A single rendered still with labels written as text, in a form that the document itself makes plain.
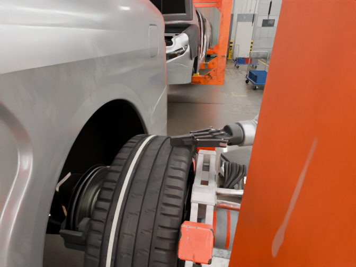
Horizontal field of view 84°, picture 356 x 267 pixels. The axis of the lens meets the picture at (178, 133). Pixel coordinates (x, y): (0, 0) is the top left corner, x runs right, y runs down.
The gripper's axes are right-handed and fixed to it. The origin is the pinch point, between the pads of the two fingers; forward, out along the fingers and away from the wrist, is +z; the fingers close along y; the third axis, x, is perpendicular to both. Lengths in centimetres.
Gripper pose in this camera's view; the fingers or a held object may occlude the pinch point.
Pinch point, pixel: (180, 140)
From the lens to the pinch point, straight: 64.7
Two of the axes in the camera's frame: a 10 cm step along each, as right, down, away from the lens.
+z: -9.7, 1.0, -2.3
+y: -2.5, -4.0, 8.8
